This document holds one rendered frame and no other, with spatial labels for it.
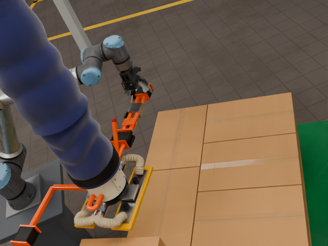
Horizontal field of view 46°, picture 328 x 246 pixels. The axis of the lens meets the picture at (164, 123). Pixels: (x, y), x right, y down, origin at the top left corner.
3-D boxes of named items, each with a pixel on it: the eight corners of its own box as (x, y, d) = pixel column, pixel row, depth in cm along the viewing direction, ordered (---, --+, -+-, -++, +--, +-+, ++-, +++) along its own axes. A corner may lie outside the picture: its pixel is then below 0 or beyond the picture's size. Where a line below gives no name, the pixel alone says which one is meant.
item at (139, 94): (150, 100, 211) (146, 93, 208) (137, 101, 214) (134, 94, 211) (154, 90, 216) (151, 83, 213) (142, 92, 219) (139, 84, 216)
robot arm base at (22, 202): (11, 215, 241) (1, 207, 234) (9, 194, 255) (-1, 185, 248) (38, 199, 242) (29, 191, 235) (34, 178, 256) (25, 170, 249)
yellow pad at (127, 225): (132, 231, 165) (127, 225, 161) (111, 230, 169) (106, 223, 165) (153, 169, 187) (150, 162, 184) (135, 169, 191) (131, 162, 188)
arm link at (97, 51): (77, 59, 188) (101, 51, 186) (80, 45, 196) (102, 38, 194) (86, 73, 195) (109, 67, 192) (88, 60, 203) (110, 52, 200)
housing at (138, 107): (141, 117, 203) (138, 111, 200) (130, 118, 206) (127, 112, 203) (145, 108, 207) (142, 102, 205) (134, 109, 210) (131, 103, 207)
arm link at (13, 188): (0, 201, 238) (-19, 186, 226) (7, 178, 250) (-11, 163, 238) (22, 195, 235) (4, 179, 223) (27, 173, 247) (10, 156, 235)
